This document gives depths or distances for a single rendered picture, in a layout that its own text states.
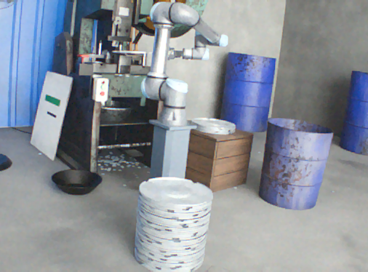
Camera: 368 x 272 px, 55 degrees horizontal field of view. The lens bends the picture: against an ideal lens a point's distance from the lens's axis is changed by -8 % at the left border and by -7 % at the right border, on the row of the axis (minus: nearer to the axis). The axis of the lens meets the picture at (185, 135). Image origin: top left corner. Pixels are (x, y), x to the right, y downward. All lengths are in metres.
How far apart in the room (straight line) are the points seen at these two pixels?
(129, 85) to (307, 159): 1.21
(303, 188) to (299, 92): 3.34
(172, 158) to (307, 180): 0.81
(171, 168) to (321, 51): 3.72
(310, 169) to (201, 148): 0.67
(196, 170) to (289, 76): 3.47
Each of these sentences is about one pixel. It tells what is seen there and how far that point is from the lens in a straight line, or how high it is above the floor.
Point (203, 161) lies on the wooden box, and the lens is 2.35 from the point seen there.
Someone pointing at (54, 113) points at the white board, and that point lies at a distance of 2.83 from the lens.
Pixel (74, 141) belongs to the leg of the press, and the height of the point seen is 0.15.
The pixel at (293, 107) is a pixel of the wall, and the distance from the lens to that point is 5.58.
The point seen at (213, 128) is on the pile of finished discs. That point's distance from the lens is 2.38.
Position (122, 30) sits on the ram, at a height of 0.93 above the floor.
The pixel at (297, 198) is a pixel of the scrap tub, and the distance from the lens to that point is 2.32.
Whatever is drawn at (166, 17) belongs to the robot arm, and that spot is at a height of 1.01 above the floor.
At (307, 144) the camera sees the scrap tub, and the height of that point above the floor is 0.41.
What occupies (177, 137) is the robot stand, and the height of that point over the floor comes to 0.39.
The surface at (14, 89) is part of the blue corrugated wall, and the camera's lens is 3.62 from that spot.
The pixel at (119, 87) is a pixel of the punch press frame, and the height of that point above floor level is 0.56.
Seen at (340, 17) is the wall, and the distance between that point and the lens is 5.30.
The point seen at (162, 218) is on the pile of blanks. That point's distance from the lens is 1.41.
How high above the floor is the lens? 0.84
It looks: 13 degrees down
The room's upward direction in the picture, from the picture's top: 6 degrees clockwise
